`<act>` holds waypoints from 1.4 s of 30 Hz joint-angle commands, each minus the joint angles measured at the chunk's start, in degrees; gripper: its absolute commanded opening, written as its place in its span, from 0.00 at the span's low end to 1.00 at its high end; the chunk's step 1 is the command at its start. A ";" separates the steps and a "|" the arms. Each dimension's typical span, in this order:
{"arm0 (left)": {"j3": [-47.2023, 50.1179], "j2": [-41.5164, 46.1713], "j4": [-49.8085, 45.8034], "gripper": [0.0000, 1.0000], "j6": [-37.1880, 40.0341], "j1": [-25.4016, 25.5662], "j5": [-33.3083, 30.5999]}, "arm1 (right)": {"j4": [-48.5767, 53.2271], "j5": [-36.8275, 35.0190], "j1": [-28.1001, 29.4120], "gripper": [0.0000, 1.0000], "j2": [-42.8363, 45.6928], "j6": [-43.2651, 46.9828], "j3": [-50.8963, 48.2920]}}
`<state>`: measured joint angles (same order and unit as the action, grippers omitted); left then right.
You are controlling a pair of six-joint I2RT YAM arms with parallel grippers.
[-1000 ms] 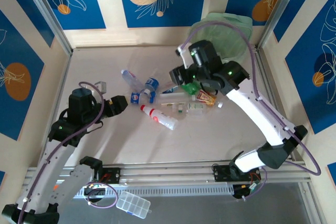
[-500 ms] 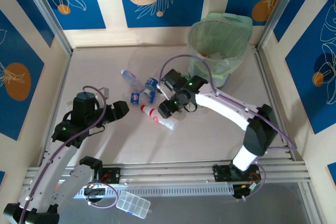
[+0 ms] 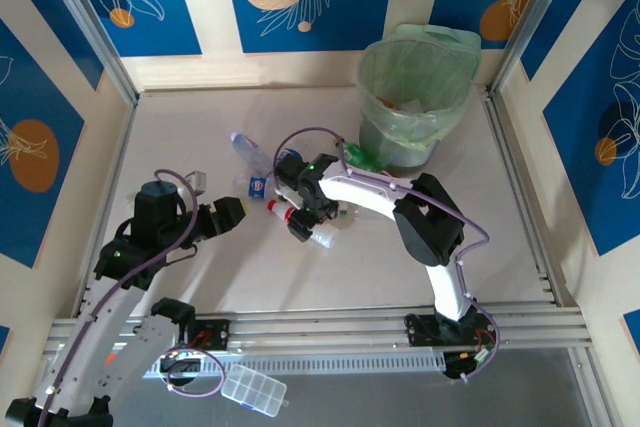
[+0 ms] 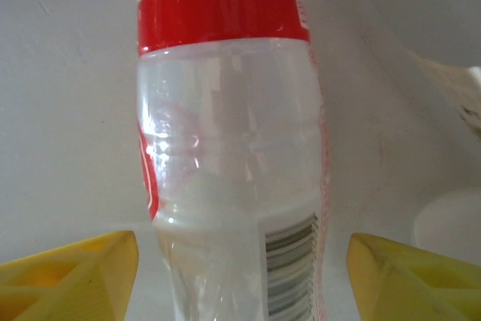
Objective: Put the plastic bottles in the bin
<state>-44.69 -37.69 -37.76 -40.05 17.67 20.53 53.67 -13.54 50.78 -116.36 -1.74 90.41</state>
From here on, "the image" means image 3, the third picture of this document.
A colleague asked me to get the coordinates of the Pepsi label bottle blue cap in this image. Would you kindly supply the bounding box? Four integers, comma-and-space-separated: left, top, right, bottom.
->
247, 173, 279, 202

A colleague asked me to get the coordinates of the red label bottle red cap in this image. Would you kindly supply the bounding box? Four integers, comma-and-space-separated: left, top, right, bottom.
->
267, 198, 339, 250

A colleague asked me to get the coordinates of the green Sprite bottle yellow cap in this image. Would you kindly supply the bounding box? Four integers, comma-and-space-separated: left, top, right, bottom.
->
333, 135, 389, 172

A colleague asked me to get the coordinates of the clear bottle red purple print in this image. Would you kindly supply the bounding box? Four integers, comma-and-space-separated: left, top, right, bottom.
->
228, 131, 275, 176

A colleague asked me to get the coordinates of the green mesh trash bin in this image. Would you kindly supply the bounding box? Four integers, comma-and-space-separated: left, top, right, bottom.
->
355, 22, 484, 153

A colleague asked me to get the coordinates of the clear plastic organiser box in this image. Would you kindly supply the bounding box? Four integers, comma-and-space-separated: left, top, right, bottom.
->
219, 364, 290, 418

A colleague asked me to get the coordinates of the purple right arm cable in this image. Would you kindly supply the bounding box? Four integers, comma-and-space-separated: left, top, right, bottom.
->
272, 127, 501, 383

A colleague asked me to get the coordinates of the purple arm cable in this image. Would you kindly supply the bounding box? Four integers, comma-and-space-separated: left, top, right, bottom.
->
34, 169, 201, 427
272, 127, 501, 383

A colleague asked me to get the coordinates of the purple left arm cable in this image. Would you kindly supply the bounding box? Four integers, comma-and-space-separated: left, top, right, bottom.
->
34, 169, 201, 427

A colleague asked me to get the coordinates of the aluminium side rail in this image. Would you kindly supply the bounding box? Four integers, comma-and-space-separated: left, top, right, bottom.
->
482, 91, 566, 308
74, 96, 139, 318

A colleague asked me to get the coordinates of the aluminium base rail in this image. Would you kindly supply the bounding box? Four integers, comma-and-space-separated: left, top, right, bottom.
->
49, 304, 589, 351

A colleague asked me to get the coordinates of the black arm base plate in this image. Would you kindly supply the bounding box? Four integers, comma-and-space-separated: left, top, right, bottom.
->
403, 313, 496, 348
192, 319, 232, 350

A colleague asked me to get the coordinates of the grey slotted cable duct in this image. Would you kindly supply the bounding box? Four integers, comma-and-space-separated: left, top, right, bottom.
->
142, 350, 447, 379

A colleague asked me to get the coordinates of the purple looped cable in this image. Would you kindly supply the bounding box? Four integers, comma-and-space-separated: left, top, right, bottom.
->
164, 346, 225, 401

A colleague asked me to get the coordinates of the aluminium frame post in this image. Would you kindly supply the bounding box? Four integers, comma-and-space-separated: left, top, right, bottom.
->
489, 0, 576, 96
34, 0, 140, 106

